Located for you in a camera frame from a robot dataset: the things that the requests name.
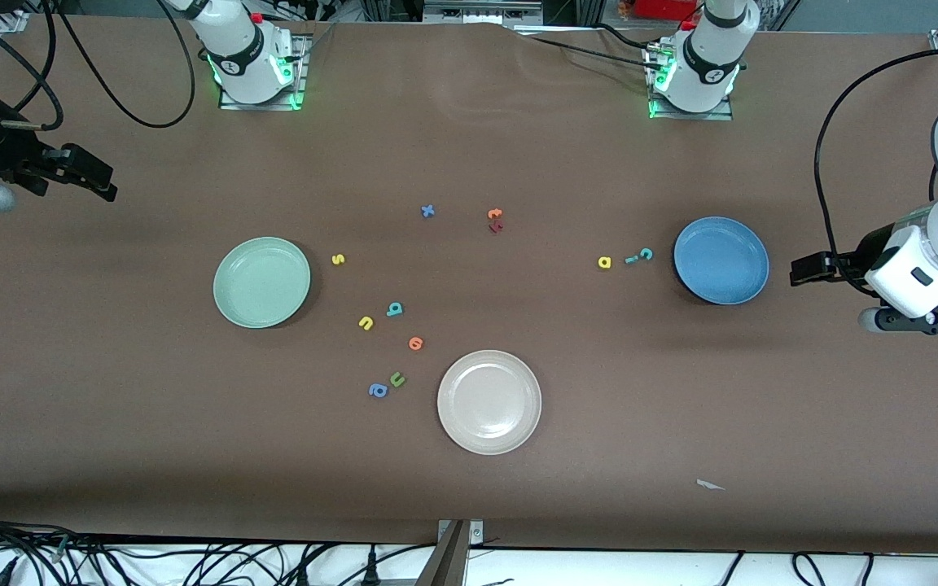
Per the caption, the green plate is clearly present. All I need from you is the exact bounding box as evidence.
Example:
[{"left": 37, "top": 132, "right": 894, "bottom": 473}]
[{"left": 213, "top": 236, "right": 312, "bottom": 330}]

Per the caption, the blue plate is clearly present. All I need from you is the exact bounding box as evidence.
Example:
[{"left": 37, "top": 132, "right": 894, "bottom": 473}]
[{"left": 673, "top": 216, "right": 770, "bottom": 306}]

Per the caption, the metal corner bracket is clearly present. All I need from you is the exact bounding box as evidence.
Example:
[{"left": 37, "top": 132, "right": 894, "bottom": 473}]
[{"left": 437, "top": 519, "right": 485, "bottom": 546}]

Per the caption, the grey metal box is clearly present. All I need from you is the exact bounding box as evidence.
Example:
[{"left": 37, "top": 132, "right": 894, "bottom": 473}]
[{"left": 423, "top": 0, "right": 545, "bottom": 25}]

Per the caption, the brown table cover sheet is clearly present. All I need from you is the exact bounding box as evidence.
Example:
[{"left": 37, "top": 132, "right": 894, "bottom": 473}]
[{"left": 0, "top": 15, "right": 938, "bottom": 556}]

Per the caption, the beige plate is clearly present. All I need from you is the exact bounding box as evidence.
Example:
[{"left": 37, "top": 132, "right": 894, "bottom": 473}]
[{"left": 437, "top": 349, "right": 543, "bottom": 456}]

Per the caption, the aluminium profile bar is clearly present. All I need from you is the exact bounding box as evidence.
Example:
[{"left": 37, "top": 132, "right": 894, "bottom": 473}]
[{"left": 414, "top": 521, "right": 470, "bottom": 586}]

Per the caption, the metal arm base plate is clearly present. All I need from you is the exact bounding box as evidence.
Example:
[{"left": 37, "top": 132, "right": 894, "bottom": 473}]
[
  {"left": 648, "top": 41, "right": 735, "bottom": 122},
  {"left": 218, "top": 33, "right": 309, "bottom": 112}
]

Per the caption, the thin black cable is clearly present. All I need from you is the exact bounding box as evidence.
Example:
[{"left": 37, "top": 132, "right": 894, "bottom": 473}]
[
  {"left": 518, "top": 34, "right": 669, "bottom": 72},
  {"left": 591, "top": 23, "right": 665, "bottom": 51}
]

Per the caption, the red box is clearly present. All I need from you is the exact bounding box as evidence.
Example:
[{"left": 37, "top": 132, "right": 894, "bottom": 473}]
[{"left": 634, "top": 0, "right": 699, "bottom": 22}]

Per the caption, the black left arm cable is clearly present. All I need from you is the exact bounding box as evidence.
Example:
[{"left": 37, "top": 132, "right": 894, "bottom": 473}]
[{"left": 813, "top": 49, "right": 938, "bottom": 295}]

